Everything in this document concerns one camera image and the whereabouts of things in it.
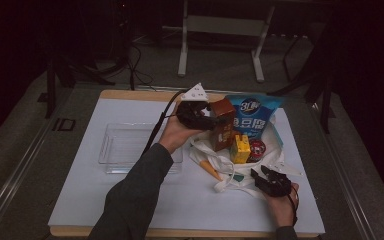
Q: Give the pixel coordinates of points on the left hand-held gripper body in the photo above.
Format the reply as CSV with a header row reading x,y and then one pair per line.
x,y
193,115

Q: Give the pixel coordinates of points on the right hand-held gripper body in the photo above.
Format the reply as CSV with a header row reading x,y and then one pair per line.
x,y
276,185

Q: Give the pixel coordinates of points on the brown drink carton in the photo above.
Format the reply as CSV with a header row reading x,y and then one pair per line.
x,y
223,126

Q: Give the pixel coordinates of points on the candy jar red lid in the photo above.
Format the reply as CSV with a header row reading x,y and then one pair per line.
x,y
257,150

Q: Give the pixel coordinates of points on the white tote bag coloured patches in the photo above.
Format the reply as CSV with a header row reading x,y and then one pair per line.
x,y
230,173

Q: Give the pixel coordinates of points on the yellow juice carton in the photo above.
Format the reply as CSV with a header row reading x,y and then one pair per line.
x,y
240,150

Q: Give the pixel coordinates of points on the blue snack bag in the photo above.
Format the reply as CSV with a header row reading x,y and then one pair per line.
x,y
253,116

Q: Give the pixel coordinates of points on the clear plastic box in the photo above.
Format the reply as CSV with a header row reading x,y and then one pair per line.
x,y
123,150

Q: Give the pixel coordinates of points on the person's left hand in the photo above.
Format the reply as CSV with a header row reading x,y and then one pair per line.
x,y
176,133

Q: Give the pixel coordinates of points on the person's right hand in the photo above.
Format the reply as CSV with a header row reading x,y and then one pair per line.
x,y
281,210

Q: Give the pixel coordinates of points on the white table mat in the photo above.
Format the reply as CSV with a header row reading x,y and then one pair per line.
x,y
186,206

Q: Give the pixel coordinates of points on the white metal stand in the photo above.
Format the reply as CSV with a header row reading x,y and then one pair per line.
x,y
223,25

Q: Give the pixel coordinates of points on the black metal stand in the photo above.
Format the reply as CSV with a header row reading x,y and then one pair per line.
x,y
320,86

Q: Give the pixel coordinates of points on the black tripod stand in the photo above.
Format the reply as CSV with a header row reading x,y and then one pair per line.
x,y
66,71

